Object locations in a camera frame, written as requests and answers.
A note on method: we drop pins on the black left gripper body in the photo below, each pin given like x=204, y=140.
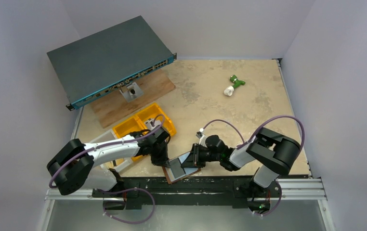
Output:
x=159, y=157

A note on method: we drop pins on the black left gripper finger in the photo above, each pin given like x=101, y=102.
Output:
x=156, y=159
x=164, y=160

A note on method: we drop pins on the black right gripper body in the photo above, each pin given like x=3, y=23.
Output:
x=197, y=156

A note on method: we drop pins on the brown leather card holder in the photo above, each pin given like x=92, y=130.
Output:
x=189, y=171

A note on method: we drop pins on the black card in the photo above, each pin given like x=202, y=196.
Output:
x=176, y=170

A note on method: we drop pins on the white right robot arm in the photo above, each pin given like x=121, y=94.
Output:
x=276, y=152

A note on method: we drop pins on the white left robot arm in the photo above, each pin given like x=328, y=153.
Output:
x=73, y=165

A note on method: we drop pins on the yellow bin with silver cards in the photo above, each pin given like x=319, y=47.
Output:
x=152, y=115

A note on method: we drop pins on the yellow bin with black cards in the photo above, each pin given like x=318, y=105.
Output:
x=132, y=124

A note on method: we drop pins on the white bin with gold cards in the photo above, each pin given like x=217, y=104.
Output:
x=120, y=164

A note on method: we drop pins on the plywood board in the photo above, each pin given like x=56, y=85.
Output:
x=118, y=105

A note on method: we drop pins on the green and white plastic fitting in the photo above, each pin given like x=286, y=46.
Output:
x=235, y=84

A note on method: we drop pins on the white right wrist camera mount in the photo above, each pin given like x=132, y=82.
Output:
x=200, y=134

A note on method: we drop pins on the black metal base rail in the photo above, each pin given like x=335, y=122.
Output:
x=233, y=191

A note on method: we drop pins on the grey metal bracket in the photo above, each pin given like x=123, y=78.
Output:
x=131, y=92

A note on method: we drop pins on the grey network switch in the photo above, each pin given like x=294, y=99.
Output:
x=103, y=62

